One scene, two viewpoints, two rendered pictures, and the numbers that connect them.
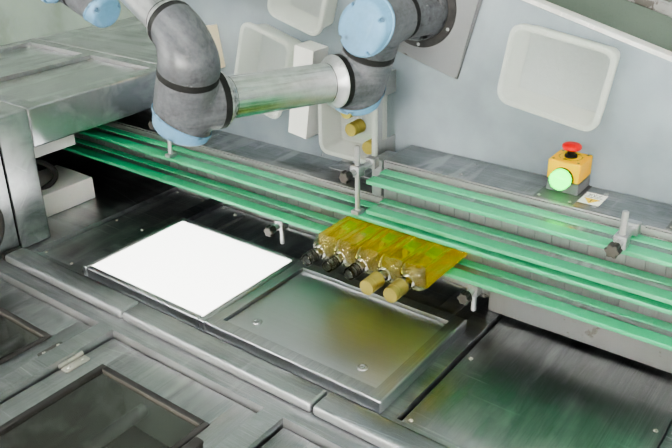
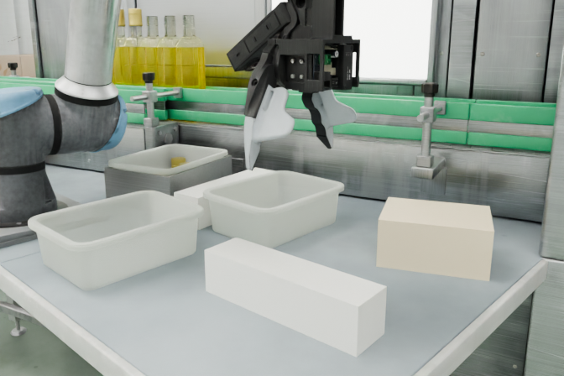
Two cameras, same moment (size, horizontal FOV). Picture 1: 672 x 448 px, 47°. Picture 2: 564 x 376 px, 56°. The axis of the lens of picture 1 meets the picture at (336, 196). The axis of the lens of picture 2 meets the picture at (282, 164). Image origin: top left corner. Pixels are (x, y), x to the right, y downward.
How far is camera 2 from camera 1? 2.17 m
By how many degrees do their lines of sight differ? 74
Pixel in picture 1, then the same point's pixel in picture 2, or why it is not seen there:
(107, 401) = not seen: outside the picture
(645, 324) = not seen: hidden behind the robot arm
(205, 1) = (389, 288)
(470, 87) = not seen: hidden behind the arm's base
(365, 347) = (161, 2)
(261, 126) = (349, 204)
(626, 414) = (55, 53)
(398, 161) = (133, 132)
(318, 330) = not seen: outside the picture
